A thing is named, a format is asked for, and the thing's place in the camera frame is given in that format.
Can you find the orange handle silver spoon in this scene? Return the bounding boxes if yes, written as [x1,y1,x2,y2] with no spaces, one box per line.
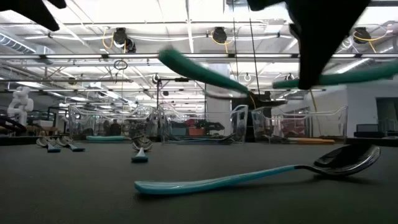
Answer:
[263,134,336,145]

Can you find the clear plastic bin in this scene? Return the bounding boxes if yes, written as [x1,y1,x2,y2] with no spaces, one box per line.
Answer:
[159,104,249,146]
[251,105,349,144]
[68,105,161,144]

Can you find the black monitor screen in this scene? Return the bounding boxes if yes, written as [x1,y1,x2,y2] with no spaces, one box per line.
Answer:
[231,92,287,110]

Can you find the ceiling light strip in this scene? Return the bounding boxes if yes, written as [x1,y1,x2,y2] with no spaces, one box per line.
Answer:
[45,53,398,59]

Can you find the white humanoid robot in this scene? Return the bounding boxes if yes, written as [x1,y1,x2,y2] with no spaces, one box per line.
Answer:
[6,86,34,126]

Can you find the white building column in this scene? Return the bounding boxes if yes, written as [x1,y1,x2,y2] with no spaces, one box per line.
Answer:
[206,63,233,138]

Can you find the orange box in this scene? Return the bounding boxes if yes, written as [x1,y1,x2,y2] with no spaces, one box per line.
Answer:
[188,127,206,137]

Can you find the black table mat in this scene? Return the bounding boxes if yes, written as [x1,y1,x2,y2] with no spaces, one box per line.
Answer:
[0,141,398,224]

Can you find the black ceiling cable reel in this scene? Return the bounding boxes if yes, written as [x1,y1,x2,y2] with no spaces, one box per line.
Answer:
[111,27,137,54]
[212,27,228,45]
[353,27,371,45]

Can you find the yellow hanging cable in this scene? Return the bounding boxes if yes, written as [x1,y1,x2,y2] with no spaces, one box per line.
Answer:
[309,89,322,134]

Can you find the black camera rig frame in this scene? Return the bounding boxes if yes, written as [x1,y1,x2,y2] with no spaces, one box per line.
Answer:
[156,77,208,110]

